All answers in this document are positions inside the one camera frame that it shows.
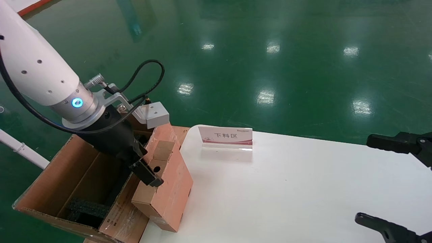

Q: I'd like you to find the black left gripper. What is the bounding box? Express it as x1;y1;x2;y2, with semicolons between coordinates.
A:
76;105;164;188

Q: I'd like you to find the small cardboard box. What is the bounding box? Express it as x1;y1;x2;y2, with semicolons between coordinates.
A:
131;123;194;233

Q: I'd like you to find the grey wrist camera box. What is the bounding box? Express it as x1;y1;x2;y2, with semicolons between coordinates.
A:
132;101;170;130

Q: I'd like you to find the large open cardboard box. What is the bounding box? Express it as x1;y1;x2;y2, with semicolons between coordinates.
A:
13;125;189;243

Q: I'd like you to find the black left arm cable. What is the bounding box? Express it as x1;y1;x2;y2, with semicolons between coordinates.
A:
0;34;165;135

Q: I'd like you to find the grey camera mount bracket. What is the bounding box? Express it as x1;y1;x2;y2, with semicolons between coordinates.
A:
84;74;135;112

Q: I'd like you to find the acrylic sign with red print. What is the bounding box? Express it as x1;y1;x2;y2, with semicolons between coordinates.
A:
198;126;253;151

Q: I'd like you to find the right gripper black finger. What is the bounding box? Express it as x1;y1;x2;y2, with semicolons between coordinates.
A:
355;213;432;243
367;132;432;169

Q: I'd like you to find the white tube stand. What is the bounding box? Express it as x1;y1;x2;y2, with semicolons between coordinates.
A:
0;129;50;170

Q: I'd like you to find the black foam insert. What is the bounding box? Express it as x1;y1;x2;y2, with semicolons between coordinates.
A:
66;130;152;228

